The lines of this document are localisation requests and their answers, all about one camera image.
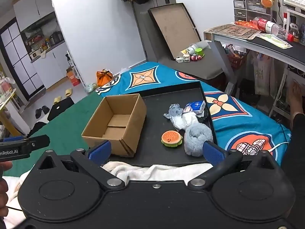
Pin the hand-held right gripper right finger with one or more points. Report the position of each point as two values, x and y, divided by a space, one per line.
213 153

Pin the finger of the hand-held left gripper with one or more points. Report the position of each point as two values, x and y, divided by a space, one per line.
39 141
13 138

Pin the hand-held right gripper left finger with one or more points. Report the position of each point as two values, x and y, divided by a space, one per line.
100 149

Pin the grey fluffy plush toy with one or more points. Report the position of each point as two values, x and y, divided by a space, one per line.
197 138

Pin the black cloth item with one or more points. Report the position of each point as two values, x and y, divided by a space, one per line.
203 116

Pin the clear bag of white fluff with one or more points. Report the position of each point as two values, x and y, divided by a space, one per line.
190 117

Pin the white soft pack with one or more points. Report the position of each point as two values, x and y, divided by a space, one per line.
181 125

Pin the brown cardboard box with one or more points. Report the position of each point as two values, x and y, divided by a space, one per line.
134 124

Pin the burger plush toy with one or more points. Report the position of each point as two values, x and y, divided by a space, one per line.
171 138

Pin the blue white tissue packet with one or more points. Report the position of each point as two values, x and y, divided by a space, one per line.
196 106

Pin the denim fabric toy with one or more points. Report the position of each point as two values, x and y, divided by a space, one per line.
174 112

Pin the black shallow tray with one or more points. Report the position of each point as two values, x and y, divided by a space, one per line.
153 114

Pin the person's left hand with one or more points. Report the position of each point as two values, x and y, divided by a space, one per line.
4 195

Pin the yellow legged table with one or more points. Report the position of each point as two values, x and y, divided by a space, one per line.
7 114

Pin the black slipper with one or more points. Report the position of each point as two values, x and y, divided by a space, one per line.
45 109
38 113

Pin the green cloth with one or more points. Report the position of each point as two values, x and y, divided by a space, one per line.
66 128

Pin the black stool with white dots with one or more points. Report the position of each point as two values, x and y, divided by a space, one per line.
60 109

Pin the yellow slipper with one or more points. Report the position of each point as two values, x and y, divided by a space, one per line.
57 100
68 92

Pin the clear plastic bag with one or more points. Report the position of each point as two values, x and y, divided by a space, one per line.
91 88

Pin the orange cardboard carton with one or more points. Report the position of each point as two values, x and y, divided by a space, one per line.
73 77

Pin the orange paper bag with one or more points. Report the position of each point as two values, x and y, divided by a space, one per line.
104 77

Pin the white kitchen cabinet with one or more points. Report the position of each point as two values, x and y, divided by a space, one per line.
52 64

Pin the white narrow rack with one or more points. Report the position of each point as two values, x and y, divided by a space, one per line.
76 71

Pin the black framed glass door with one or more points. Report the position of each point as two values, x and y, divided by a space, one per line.
21 59

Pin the person's black trouser leg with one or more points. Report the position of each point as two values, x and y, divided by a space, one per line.
295 143

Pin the blue printed blanket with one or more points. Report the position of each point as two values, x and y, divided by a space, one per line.
166 78

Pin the grey folding mattress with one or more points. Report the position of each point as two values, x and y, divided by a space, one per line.
209 64

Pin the beige tote bag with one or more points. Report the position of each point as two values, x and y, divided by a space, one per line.
262 74

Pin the small red toy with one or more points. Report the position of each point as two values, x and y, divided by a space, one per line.
195 57

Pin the red basket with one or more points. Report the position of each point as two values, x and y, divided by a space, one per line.
237 58

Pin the person's bare foot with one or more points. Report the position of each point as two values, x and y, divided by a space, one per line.
294 97

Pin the white charger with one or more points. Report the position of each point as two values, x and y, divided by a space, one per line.
179 60

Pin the green hexagonal toy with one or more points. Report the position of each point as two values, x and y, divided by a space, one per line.
199 51

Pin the clear plastic jar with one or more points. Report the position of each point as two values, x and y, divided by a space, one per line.
189 49

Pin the grey desk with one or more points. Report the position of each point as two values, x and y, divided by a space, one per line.
221 40

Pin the black desk mat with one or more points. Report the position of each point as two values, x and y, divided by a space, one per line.
269 46

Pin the brown patterned board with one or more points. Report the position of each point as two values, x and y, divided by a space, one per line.
233 31

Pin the grey door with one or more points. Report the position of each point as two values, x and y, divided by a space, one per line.
143 28

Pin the green white flat packet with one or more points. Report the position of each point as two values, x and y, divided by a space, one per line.
274 40

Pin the black tray lid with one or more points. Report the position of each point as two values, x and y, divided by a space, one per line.
176 26

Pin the white upper cabinet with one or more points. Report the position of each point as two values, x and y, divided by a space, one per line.
33 7

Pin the red packet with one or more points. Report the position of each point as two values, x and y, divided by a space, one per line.
244 24

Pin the plastic bottle with red label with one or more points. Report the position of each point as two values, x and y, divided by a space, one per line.
271 26

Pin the panda figurine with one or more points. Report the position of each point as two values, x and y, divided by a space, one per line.
294 28

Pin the grey drawer organizer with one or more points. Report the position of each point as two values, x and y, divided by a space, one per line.
252 7

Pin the orange round plush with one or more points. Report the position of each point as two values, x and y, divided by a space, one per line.
267 2

